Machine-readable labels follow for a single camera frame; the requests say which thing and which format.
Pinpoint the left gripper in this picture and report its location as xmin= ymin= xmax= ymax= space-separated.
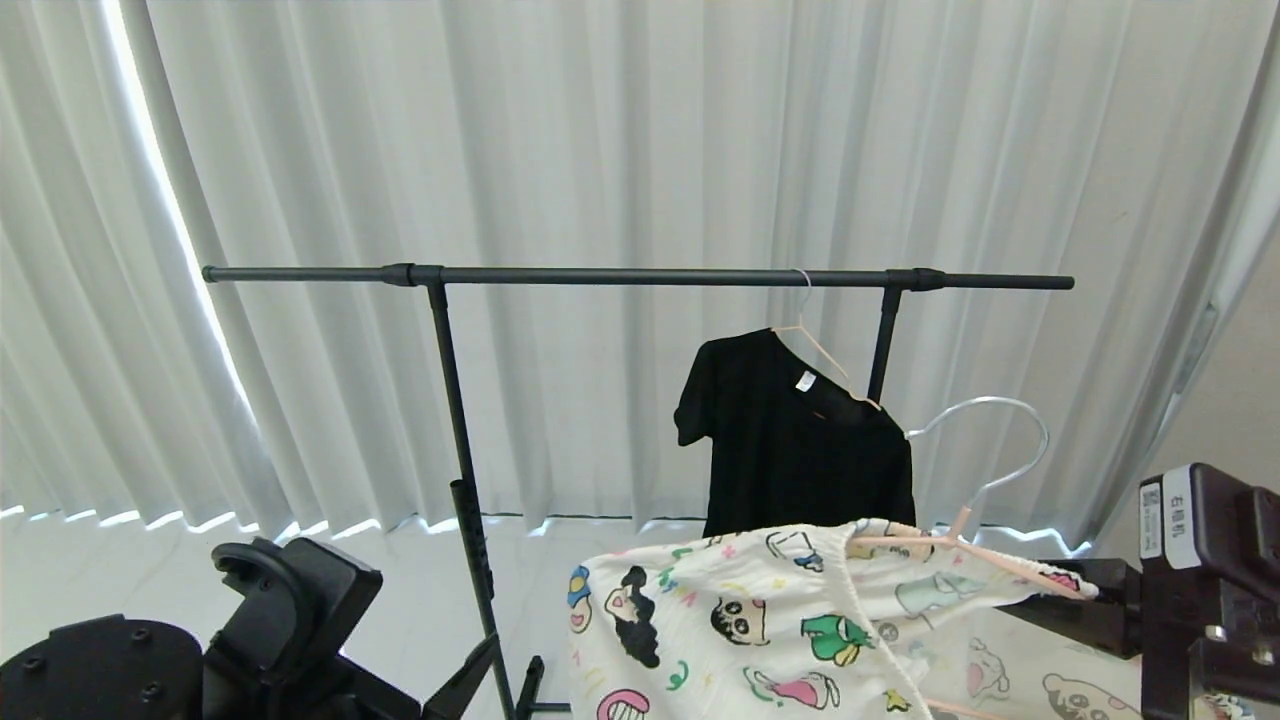
xmin=345 ymin=634 xmax=499 ymax=720

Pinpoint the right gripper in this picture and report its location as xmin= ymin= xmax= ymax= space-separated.
xmin=1090 ymin=558 xmax=1144 ymax=659

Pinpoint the pink clothes hanger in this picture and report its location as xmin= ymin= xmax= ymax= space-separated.
xmin=848 ymin=397 xmax=1091 ymax=720
xmin=770 ymin=268 xmax=883 ymax=413

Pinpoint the cream printed garment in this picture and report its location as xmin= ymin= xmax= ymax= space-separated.
xmin=568 ymin=518 xmax=1263 ymax=720

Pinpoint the black garment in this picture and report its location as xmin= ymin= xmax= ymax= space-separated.
xmin=673 ymin=330 xmax=918 ymax=541

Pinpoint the black clothes rack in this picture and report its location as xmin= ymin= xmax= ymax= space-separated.
xmin=200 ymin=264 xmax=1076 ymax=720

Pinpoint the white curtain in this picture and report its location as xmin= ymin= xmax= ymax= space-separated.
xmin=0 ymin=0 xmax=1280 ymax=549

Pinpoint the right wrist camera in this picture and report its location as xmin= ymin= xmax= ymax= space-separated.
xmin=1138 ymin=462 xmax=1280 ymax=720

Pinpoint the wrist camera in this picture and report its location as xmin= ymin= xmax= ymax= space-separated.
xmin=205 ymin=538 xmax=384 ymax=720
xmin=1138 ymin=462 xmax=1280 ymax=720

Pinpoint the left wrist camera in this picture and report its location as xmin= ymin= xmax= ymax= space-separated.
xmin=205 ymin=538 xmax=384 ymax=720

